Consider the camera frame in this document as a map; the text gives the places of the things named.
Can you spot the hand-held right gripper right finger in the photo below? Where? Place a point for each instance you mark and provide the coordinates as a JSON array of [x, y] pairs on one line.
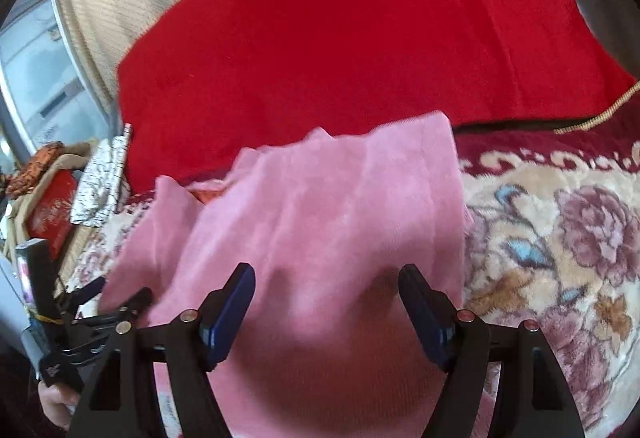
[[425, 318]]

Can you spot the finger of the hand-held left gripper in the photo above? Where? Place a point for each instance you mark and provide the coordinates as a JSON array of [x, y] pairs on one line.
[[125, 308], [87, 290]]

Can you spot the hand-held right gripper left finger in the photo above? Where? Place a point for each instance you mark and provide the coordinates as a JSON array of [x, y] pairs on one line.
[[230, 313]]

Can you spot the pink zip jacket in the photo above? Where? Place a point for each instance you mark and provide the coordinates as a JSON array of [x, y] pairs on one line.
[[325, 218]]

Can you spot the person's left hand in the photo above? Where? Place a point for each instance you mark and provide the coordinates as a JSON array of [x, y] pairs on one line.
[[55, 408]]

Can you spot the red gift box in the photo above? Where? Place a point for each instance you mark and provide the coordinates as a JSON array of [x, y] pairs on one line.
[[50, 213]]

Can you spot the white crackle-patterned cloth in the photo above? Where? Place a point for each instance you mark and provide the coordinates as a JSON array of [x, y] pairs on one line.
[[95, 188]]

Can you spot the orange patterned cloth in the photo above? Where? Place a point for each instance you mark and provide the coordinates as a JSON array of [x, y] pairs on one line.
[[35, 165]]

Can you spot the beige coat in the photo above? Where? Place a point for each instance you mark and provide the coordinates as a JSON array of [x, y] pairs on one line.
[[75, 157]]

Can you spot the floral plush blanket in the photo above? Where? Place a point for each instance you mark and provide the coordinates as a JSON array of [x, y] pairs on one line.
[[550, 243]]

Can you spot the red blanket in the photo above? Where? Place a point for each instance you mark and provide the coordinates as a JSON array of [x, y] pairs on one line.
[[350, 42]]

